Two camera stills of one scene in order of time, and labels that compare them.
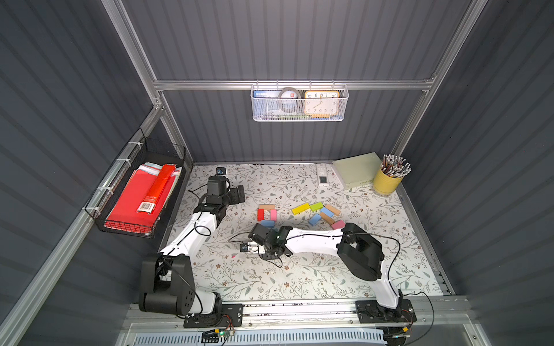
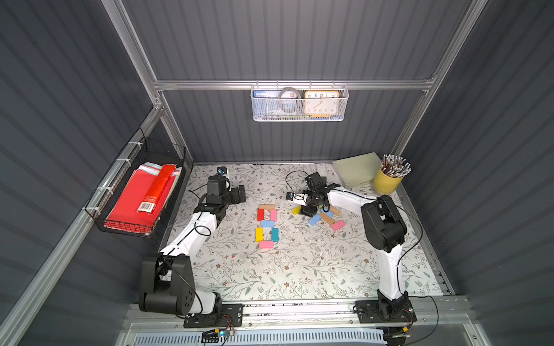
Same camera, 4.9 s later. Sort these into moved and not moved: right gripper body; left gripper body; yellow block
Moved: right gripper body
Not moved: yellow block; left gripper body
